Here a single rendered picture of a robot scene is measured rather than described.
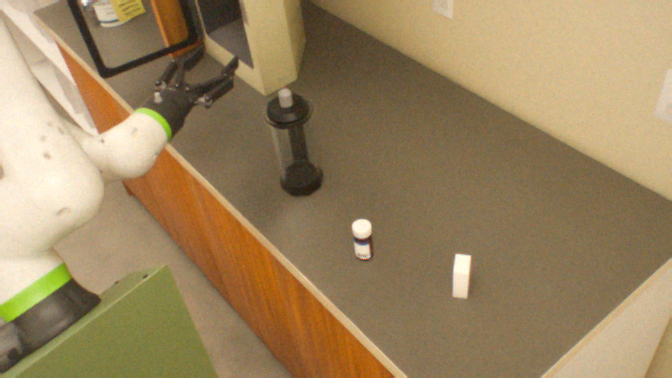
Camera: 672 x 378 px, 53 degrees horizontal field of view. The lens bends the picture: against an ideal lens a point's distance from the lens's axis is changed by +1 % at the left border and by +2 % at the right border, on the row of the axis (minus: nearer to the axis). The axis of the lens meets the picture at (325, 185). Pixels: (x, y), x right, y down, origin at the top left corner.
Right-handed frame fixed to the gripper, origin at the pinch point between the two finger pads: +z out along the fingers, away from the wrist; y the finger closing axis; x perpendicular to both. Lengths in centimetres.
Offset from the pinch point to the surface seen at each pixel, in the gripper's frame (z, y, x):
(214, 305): 10, 15, 122
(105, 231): 30, 79, 131
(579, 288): -20, -91, 12
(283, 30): 27.6, -5.0, 5.8
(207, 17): 35.0, 22.7, 13.7
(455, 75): 43, -50, 16
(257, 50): 20.0, -1.0, 8.7
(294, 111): -11.3, -25.6, -2.5
